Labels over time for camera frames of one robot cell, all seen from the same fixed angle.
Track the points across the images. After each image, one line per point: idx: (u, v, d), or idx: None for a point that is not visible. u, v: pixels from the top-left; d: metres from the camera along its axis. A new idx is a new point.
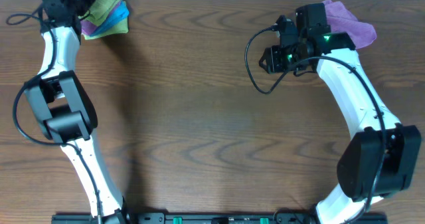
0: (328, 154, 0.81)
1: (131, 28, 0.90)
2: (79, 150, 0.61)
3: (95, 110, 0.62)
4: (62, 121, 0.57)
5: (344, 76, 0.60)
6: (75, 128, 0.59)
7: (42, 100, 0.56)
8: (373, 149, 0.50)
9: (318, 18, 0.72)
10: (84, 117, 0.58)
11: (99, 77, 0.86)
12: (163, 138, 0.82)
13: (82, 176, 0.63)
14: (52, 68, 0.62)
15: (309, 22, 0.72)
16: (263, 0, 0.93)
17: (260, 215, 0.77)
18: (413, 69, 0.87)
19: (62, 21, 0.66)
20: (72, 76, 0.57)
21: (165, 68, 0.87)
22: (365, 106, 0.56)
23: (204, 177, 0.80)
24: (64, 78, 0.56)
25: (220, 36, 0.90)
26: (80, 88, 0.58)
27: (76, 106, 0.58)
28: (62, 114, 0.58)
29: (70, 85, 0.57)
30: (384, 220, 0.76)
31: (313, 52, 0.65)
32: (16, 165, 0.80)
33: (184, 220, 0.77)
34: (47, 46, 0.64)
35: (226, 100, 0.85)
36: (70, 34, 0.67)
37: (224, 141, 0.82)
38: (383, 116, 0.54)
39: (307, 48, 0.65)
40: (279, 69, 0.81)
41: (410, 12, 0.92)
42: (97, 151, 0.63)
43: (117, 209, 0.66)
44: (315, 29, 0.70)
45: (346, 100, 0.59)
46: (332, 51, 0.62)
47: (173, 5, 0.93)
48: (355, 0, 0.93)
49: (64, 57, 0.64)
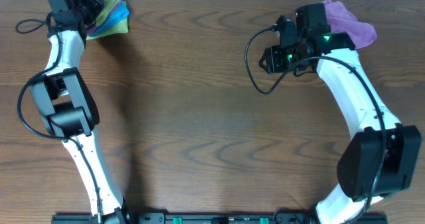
0: (328, 154, 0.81)
1: (131, 28, 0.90)
2: (81, 146, 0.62)
3: (97, 108, 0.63)
4: (65, 116, 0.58)
5: (344, 76, 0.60)
6: (77, 124, 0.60)
7: (45, 96, 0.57)
8: (373, 149, 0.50)
9: (318, 18, 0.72)
10: (86, 113, 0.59)
11: (99, 77, 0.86)
12: (163, 138, 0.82)
13: (84, 172, 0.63)
14: (57, 66, 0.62)
15: (309, 22, 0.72)
16: (263, 0, 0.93)
17: (260, 215, 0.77)
18: (413, 69, 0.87)
19: (68, 26, 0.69)
20: (76, 73, 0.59)
21: (165, 68, 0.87)
22: (365, 106, 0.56)
23: (204, 177, 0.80)
24: (68, 74, 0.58)
25: (220, 36, 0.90)
26: (83, 85, 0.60)
27: (79, 102, 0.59)
28: (66, 110, 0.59)
29: (74, 81, 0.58)
30: (384, 220, 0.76)
31: (313, 52, 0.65)
32: (16, 165, 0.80)
33: (184, 220, 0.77)
34: (52, 48, 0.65)
35: (226, 100, 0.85)
36: (76, 38, 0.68)
37: (224, 141, 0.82)
38: (383, 116, 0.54)
39: (307, 48, 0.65)
40: (279, 69, 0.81)
41: (410, 12, 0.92)
42: (98, 148, 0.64)
43: (117, 207, 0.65)
44: (315, 29, 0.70)
45: (346, 100, 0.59)
46: (332, 52, 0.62)
47: (173, 4, 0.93)
48: (355, 0, 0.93)
49: (68, 56, 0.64)
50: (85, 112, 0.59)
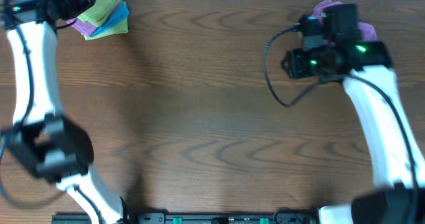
0: (328, 154, 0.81)
1: (131, 28, 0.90)
2: (77, 185, 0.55)
3: (87, 141, 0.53)
4: (53, 167, 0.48)
5: (378, 109, 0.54)
6: (68, 169, 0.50)
7: (24, 150, 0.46)
8: (401, 208, 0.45)
9: (347, 22, 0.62)
10: (77, 160, 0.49)
11: (100, 77, 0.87)
12: (163, 138, 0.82)
13: (82, 201, 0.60)
14: (32, 104, 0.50)
15: (338, 26, 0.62)
16: (263, 0, 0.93)
17: (260, 215, 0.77)
18: (414, 69, 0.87)
19: (29, 9, 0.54)
20: (62, 123, 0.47)
21: (165, 68, 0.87)
22: (398, 151, 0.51)
23: (204, 178, 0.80)
24: (54, 123, 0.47)
25: (219, 36, 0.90)
26: (72, 130, 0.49)
27: (68, 149, 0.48)
28: (52, 159, 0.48)
29: (58, 131, 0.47)
30: None
31: (344, 63, 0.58)
32: (15, 165, 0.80)
33: (184, 220, 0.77)
34: (19, 62, 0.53)
35: (226, 100, 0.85)
36: (47, 34, 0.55)
37: (224, 141, 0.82)
38: (416, 168, 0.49)
39: (337, 58, 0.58)
40: (301, 74, 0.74)
41: (410, 13, 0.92)
42: (95, 178, 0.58)
43: (118, 219, 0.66)
44: (346, 34, 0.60)
45: (375, 137, 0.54)
46: (364, 70, 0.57)
47: (173, 5, 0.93)
48: (355, 0, 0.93)
49: (44, 82, 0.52)
50: (76, 158, 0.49)
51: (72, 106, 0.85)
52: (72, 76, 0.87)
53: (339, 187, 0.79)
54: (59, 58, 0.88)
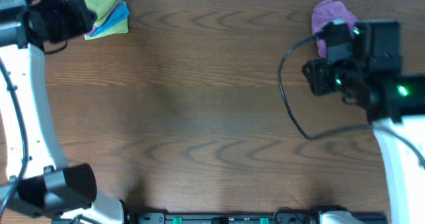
0: (328, 154, 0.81)
1: (131, 28, 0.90)
2: (80, 214, 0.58)
3: (89, 177, 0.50)
4: (56, 208, 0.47)
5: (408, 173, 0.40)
6: (74, 206, 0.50)
7: (26, 205, 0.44)
8: None
9: (384, 43, 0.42)
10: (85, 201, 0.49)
11: (99, 76, 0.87)
12: (163, 138, 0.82)
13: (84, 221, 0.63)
14: (29, 159, 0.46)
15: (372, 50, 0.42)
16: (263, 0, 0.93)
17: (260, 215, 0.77)
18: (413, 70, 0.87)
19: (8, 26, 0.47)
20: (64, 179, 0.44)
21: (165, 68, 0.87)
22: None
23: (204, 178, 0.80)
24: (55, 183, 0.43)
25: (219, 36, 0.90)
26: (73, 179, 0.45)
27: (73, 197, 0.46)
28: (56, 206, 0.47)
29: (62, 188, 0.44)
30: (384, 219, 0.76)
31: (379, 104, 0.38)
32: None
33: (184, 220, 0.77)
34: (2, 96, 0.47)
35: (226, 99, 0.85)
36: (34, 60, 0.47)
37: (223, 141, 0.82)
38: None
39: (369, 95, 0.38)
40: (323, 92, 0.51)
41: (411, 12, 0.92)
42: (97, 206, 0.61)
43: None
44: (382, 64, 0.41)
45: (400, 199, 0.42)
46: (403, 121, 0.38)
47: (173, 4, 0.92)
48: (355, 0, 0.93)
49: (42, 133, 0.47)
50: (79, 200, 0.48)
51: (72, 106, 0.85)
52: (72, 76, 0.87)
53: (338, 187, 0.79)
54: (59, 58, 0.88)
